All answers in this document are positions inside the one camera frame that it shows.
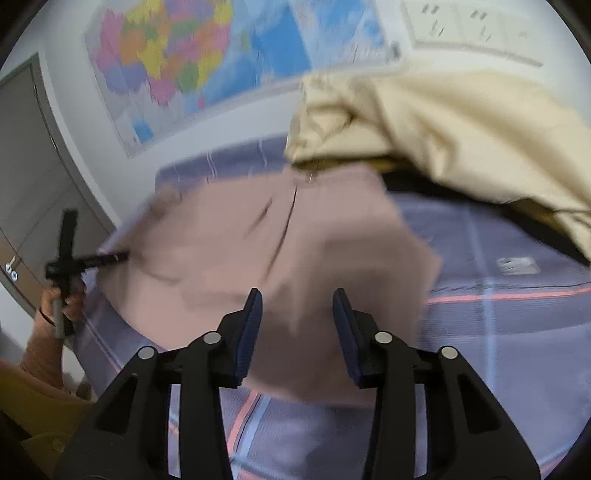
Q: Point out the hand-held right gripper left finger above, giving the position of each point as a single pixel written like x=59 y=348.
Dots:
x=247 y=341

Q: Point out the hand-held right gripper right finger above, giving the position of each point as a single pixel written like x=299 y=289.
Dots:
x=346 y=341

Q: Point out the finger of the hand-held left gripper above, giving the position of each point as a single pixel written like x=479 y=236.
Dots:
x=101 y=260

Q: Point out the pink collared shirt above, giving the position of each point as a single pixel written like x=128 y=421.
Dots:
x=277 y=258

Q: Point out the person's left forearm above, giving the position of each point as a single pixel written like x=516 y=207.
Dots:
x=44 y=360

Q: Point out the person's left hand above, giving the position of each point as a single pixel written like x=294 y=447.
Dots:
x=51 y=309

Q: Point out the grey door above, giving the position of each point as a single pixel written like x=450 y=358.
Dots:
x=41 y=175

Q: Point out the purple plaid bed sheet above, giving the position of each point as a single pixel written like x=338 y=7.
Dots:
x=485 y=346

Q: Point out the person's yellow clothing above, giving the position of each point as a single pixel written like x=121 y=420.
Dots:
x=41 y=415

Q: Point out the dark cloth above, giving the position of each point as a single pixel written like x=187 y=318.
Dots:
x=461 y=189

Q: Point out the cream cloth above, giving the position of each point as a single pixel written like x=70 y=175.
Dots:
x=461 y=124

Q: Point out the colourful wall map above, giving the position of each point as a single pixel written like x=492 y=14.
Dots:
x=161 y=60

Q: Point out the blue wall map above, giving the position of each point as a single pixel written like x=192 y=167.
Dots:
x=314 y=41

